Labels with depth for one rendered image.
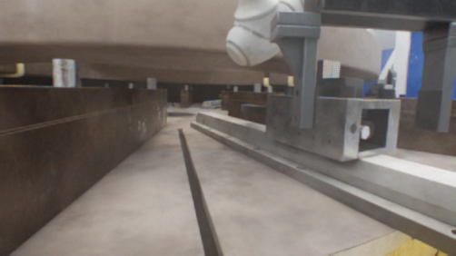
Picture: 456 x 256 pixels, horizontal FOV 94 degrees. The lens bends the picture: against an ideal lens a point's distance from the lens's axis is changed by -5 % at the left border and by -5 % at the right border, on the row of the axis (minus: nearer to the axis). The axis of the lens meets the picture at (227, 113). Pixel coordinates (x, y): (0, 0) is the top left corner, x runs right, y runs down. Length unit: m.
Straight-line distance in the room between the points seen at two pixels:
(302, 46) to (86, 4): 0.92
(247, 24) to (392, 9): 0.32
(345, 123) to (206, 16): 0.66
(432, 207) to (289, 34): 0.72
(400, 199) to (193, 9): 0.97
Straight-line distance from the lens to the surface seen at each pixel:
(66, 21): 1.07
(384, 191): 0.89
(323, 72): 1.05
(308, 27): 0.22
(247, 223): 0.71
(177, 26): 0.96
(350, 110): 0.84
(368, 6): 0.23
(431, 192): 0.85
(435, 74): 0.29
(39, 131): 0.74
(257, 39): 0.50
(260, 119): 2.40
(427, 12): 0.26
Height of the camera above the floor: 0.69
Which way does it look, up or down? 6 degrees down
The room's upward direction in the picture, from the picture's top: 2 degrees clockwise
